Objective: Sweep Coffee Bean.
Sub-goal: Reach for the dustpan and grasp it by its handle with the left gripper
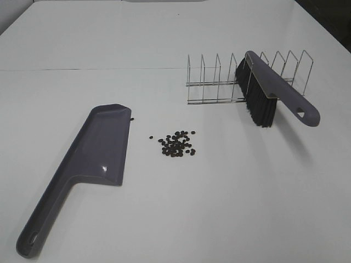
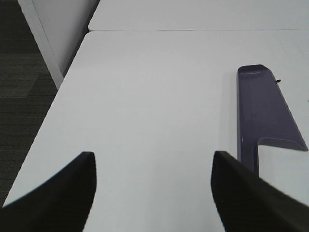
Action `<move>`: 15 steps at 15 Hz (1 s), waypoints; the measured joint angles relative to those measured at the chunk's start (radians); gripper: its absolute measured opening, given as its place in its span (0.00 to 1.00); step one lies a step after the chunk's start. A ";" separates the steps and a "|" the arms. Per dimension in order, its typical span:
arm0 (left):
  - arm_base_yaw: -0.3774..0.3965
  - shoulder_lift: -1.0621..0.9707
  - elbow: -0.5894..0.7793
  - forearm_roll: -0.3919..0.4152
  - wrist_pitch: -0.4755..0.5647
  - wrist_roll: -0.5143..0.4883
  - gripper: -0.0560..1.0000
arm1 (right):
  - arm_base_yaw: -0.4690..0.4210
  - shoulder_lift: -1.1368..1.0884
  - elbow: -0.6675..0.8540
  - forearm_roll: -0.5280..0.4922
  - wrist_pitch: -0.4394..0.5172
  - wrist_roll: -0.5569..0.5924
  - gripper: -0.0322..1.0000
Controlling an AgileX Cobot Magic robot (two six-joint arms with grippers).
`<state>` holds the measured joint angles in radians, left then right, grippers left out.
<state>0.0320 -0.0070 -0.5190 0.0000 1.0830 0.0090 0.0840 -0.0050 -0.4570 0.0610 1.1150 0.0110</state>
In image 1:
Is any coffee bean pile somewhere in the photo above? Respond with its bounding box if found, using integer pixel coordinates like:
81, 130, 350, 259
157, 130, 196, 158

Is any grey plastic dustpan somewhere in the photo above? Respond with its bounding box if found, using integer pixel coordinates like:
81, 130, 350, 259
16, 104, 132, 259

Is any metal wire rack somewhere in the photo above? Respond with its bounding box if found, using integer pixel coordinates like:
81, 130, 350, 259
185, 50, 314, 105

